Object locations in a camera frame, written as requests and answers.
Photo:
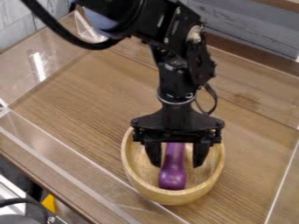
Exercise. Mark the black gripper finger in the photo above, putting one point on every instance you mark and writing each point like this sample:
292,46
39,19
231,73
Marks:
154,153
201,150

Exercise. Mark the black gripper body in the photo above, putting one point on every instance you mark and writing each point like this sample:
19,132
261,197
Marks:
177,123

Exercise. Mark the purple toy eggplant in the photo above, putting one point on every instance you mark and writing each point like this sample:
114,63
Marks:
173,176

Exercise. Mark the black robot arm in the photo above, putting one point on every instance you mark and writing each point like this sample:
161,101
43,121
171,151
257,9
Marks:
171,28

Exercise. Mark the brown wooden bowl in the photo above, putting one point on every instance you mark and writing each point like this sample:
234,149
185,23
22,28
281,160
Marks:
142,173

